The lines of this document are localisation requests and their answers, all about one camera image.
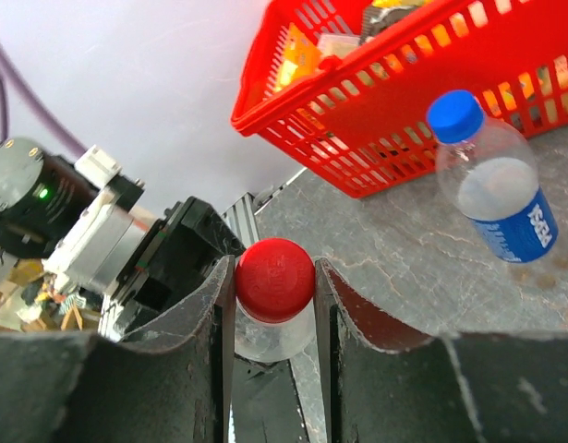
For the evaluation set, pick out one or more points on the blue bottle cap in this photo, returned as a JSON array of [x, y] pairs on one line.
[[455, 116]]

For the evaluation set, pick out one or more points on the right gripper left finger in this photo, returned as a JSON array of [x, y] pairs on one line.
[[168, 381]]

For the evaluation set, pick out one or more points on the blue label pepsi bottle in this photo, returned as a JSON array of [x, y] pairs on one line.
[[492, 179]]

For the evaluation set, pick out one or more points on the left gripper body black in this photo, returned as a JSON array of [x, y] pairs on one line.
[[141, 265]]

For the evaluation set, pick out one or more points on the red bottle cap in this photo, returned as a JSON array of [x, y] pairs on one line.
[[275, 280]]

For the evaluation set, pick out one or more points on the red label clear bottle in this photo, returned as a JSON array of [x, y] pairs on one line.
[[268, 343]]

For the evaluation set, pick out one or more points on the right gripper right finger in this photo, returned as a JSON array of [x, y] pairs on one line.
[[385, 381]]

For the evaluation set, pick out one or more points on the red plastic basket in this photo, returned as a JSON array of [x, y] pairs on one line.
[[359, 122]]

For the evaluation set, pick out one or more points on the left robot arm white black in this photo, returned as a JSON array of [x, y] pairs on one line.
[[42, 195]]

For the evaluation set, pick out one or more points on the orange packet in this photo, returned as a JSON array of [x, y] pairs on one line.
[[301, 58]]

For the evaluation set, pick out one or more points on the pink sponge block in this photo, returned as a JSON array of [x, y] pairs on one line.
[[337, 44]]

